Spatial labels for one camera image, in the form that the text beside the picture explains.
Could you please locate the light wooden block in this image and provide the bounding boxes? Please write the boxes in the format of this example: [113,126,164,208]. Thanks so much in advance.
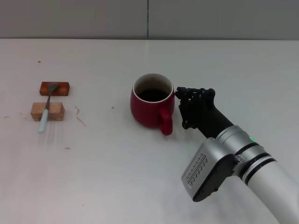
[30,102,65,122]

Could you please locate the red ceramic cup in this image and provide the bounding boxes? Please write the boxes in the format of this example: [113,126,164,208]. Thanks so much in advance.
[129,73,175,136]

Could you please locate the dark reddish wooden block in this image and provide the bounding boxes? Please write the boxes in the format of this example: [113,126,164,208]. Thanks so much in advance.
[39,81,71,97]

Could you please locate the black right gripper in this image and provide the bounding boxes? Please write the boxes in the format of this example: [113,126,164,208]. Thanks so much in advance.
[175,86,234,138]

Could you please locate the blue handled metal spoon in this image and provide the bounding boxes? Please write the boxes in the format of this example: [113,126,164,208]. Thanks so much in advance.
[38,82,60,134]

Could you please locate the dark coffee liquid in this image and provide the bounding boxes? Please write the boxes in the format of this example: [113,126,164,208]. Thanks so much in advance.
[136,88,171,103]

